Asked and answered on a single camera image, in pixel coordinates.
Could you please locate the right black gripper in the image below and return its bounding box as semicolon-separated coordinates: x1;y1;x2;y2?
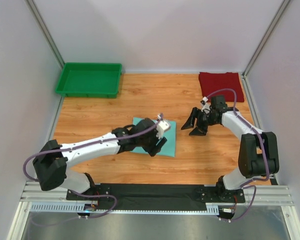
180;107;218;137

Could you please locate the teal t shirt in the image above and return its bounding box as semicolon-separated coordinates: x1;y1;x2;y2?
131;117;177;158

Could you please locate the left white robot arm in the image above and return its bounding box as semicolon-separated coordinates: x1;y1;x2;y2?
32;118;171;201

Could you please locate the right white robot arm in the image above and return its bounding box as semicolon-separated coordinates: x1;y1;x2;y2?
181;107;280;202

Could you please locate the folded dark red t shirt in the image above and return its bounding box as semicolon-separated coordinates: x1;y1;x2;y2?
198;72;245;103

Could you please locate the black base mat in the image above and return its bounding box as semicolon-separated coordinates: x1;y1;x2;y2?
89;183;226;211

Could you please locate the green plastic tray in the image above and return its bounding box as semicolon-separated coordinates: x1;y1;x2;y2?
55;62;122;99

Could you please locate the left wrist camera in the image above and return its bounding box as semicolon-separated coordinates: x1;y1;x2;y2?
156;119;171;139

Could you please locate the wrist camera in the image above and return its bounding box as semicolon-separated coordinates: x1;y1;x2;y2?
156;119;171;139
200;95;228;113

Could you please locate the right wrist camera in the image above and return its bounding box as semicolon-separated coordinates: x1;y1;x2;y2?
200;95;228;113

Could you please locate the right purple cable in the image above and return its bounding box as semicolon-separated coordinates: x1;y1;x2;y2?
201;88;271;223

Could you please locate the grey slotted cable duct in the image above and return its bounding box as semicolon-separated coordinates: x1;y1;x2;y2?
29;202;237;215

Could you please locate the aluminium front rail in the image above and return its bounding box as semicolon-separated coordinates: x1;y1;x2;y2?
20;181;294;206

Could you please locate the right aluminium frame post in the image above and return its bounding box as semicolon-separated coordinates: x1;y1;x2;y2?
242;0;292;78

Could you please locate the aluminium frame post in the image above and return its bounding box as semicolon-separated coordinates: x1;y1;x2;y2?
25;0;65;68
242;0;292;78

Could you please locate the left aluminium frame post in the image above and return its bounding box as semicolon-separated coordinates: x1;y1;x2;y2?
25;0;65;68

